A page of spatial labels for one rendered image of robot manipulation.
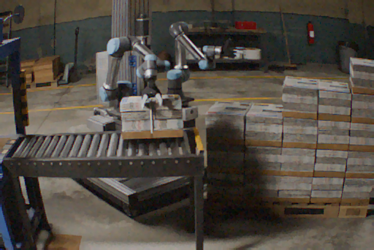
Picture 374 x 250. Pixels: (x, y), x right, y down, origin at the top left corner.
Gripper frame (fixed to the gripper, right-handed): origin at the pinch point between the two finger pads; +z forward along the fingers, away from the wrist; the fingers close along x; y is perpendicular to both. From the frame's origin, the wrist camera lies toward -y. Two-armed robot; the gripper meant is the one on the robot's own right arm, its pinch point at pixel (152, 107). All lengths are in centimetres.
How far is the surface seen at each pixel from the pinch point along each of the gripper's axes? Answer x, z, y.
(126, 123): 16.9, 4.8, 11.1
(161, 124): -5.0, 6.9, 11.8
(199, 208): -24, 60, 16
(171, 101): -11.4, -4.8, 5.5
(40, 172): 76, 37, 0
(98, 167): 33.8, 34.9, -1.2
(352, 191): -152, 59, 58
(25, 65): 303, -320, 559
